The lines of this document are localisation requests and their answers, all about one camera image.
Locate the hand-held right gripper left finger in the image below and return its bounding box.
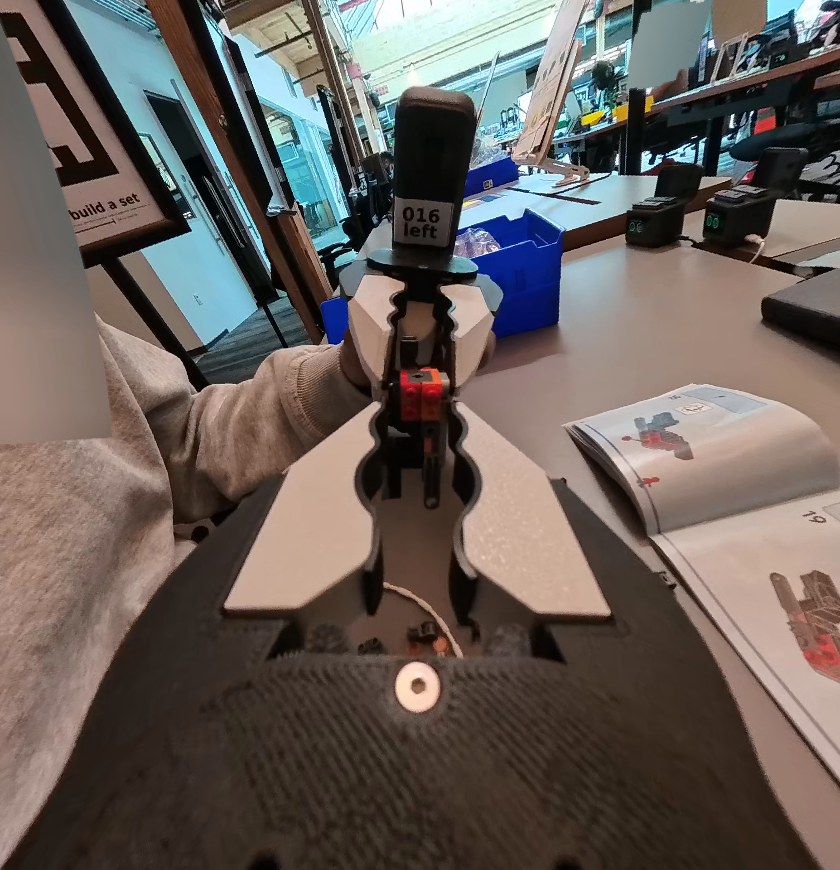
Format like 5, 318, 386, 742
223, 401, 387, 618

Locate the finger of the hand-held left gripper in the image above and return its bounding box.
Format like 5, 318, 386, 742
347, 275, 407, 400
444, 282, 497, 390

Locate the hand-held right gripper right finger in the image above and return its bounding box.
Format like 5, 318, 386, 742
450, 401, 613, 625

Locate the red grey lego assembly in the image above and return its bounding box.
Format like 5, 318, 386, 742
385, 336, 456, 511

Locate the person's left forearm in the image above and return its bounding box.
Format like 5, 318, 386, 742
94, 318, 375, 526

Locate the lego instruction booklet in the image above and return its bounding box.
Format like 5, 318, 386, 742
563, 384, 840, 798

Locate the person's left hand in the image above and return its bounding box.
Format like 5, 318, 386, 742
338, 338, 373, 391

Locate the blue storage bin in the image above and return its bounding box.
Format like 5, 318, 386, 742
321, 207, 566, 345
461, 156, 521, 203

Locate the clear plastic bag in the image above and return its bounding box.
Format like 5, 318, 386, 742
454, 227, 504, 260

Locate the wooden document stand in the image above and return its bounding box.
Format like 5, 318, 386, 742
511, 0, 592, 189

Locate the black charging case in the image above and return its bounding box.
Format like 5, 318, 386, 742
703, 146, 810, 250
625, 162, 705, 250

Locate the person's grey sweatshirt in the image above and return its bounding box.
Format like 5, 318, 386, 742
0, 435, 278, 870

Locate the framed sign on easel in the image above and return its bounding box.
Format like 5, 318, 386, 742
0, 0, 194, 270

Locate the black power bank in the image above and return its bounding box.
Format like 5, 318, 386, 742
761, 268, 840, 352

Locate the black office chair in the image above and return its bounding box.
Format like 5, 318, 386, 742
729, 119, 840, 186

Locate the white string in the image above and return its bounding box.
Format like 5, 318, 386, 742
382, 582, 463, 657

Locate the wooden post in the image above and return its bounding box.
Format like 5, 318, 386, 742
145, 0, 334, 344

